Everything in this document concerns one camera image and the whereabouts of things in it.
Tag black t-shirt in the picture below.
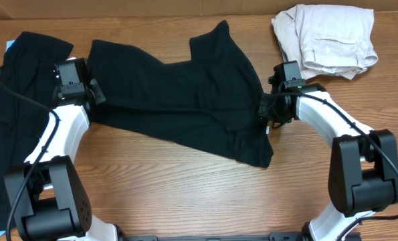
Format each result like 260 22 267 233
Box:
88 21 274 168

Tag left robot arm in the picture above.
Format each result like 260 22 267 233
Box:
4 58 126 241

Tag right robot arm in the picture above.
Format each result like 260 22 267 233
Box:
258 61 398 241

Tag black garment pile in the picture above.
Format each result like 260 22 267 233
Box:
0 32 73 231

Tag folded beige shorts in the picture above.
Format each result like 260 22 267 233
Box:
272 4 379 80

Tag light blue cloth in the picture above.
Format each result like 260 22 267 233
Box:
5 40 15 52

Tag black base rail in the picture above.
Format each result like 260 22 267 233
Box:
119 232 310 241

